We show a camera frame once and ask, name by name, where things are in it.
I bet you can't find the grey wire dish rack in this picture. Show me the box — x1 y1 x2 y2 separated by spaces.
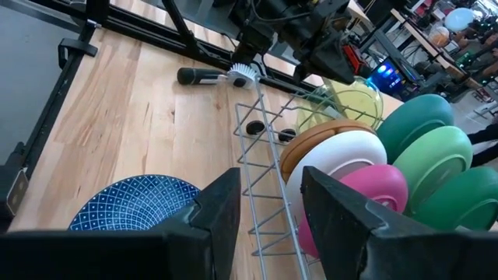
232 75 387 280

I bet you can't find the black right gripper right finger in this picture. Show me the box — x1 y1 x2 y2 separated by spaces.
301 166 498 280

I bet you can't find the dark green plate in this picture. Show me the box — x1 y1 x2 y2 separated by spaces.
412 166 498 231

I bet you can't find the black aluminium table frame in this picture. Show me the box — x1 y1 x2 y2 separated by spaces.
0 0 324 234

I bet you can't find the blue-lit computer case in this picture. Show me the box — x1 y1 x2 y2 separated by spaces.
367 56 418 95

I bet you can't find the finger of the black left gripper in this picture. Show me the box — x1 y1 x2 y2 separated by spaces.
232 29 274 66
295 33 358 86

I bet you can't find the yellow translucent bowl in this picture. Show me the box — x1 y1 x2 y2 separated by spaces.
295 75 384 134

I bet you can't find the light green plate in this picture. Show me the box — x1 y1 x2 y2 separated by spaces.
392 125 474 214

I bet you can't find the teal plate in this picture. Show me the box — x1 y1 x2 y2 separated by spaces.
376 93 455 164

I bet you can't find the white dish brush black handle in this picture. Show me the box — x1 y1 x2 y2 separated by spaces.
177 63 259 90

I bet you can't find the white plate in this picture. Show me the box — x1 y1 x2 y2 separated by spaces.
285 130 388 234

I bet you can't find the brown plate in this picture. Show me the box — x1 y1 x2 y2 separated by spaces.
279 118 377 184

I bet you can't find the wooden background table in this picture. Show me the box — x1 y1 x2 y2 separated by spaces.
388 7 476 91

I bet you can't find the pale blue sphere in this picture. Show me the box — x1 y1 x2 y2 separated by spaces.
444 6 477 33

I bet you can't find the blue patterned plate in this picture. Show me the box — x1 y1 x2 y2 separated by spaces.
68 173 202 233

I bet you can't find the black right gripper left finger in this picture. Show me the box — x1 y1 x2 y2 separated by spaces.
0 166 243 280

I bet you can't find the pink plate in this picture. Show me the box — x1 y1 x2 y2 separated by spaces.
297 163 409 260

